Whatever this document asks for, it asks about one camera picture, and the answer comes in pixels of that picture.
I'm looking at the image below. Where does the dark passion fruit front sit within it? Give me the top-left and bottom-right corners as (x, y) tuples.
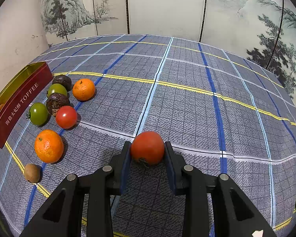
(46, 93), (70, 117)

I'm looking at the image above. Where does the brown kiwi fruit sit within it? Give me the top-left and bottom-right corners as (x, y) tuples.
(24, 163), (41, 183)

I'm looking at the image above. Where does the painted folding screen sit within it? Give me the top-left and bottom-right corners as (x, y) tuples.
(39, 0), (296, 106)

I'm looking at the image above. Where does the small red tomato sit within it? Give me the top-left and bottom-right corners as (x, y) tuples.
(56, 105), (78, 129)

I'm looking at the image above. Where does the dark passion fruit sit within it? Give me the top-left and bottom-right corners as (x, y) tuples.
(46, 93), (70, 117)
(52, 74), (72, 91)

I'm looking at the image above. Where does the red orange tomato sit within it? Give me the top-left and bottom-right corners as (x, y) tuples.
(130, 131), (165, 166)

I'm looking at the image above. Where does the red gold toffee tin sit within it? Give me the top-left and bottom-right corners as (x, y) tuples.
(0, 62), (53, 148)

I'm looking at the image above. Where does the plaid blue tablecloth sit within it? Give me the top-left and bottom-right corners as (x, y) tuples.
(0, 35), (296, 236)

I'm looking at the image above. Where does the green tomato front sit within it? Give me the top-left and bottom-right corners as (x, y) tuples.
(26, 103), (49, 126)

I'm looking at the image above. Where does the large orange mandarin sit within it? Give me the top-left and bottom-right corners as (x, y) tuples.
(34, 130), (64, 163)

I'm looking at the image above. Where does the dark passion fruit back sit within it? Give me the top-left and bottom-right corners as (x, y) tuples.
(52, 74), (72, 91)

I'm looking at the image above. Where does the green tomato back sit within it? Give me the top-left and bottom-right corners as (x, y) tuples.
(46, 84), (67, 97)

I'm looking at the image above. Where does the green tomato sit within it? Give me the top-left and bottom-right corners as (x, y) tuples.
(46, 84), (67, 97)
(26, 103), (49, 126)

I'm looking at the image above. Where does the small orange mandarin back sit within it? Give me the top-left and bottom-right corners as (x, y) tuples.
(72, 78), (96, 101)

